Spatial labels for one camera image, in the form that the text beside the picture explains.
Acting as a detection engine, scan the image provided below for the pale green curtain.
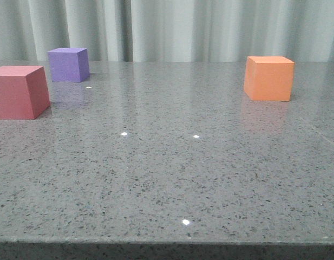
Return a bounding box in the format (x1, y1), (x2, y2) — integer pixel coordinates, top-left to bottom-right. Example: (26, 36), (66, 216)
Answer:
(0, 1), (334, 62)

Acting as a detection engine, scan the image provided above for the orange foam cube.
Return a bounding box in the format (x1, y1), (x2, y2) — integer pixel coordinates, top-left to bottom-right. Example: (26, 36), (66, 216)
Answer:
(244, 56), (295, 101)

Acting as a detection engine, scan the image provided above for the purple foam cube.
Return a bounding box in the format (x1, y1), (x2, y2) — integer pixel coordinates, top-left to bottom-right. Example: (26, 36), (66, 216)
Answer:
(47, 48), (90, 82)

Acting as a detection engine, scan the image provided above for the red foam block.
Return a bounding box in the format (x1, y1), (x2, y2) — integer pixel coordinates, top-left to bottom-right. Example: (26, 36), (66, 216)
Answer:
(0, 66), (50, 120)

